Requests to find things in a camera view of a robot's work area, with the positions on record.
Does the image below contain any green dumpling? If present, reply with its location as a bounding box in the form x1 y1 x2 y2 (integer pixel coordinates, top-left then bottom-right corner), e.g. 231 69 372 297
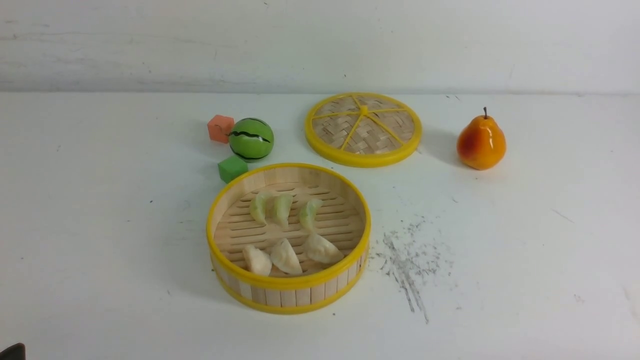
298 198 323 233
272 193 294 230
249 191 273 226

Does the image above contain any white dumpling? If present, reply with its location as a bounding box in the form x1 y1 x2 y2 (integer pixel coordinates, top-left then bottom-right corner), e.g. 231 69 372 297
270 238 303 276
302 233 345 264
242 244 274 277

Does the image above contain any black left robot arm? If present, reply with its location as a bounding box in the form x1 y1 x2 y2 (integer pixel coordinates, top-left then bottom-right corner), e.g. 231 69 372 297
0 342 26 360

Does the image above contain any woven bamboo steamer lid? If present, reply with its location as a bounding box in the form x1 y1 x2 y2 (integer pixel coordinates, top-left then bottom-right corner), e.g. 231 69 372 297
304 92 423 168

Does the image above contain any bamboo steamer tray yellow rim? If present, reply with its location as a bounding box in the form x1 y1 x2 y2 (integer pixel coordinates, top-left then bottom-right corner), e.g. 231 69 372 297
206 162 371 315

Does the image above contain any green toy watermelon ball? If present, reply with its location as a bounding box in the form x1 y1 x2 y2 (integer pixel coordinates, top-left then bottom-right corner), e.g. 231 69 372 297
228 117 275 163

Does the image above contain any green foam cube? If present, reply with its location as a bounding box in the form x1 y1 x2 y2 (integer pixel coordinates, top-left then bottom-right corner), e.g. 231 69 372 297
217 154 249 183

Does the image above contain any orange foam cube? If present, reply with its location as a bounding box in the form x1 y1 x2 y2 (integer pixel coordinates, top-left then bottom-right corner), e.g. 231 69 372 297
206 114 235 144

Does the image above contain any orange toy pear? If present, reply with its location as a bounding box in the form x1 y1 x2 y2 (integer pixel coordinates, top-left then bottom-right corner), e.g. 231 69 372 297
456 106 507 171

